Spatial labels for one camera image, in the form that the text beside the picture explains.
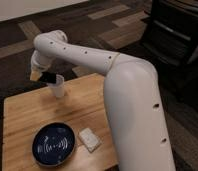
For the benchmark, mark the black cabinet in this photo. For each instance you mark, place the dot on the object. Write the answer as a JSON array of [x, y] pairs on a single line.
[[172, 31]]

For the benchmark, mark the white ceramic cup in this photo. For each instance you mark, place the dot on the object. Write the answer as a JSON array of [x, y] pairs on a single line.
[[57, 88]]

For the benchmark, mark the black eraser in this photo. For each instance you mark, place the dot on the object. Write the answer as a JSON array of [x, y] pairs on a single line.
[[47, 77]]

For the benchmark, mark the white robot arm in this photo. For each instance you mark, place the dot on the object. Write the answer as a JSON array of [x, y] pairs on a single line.
[[132, 99]]

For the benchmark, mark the white rectangular sponge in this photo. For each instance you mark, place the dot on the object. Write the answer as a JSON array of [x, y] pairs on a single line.
[[89, 139]]

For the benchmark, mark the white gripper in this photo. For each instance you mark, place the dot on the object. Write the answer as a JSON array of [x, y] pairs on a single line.
[[39, 63]]

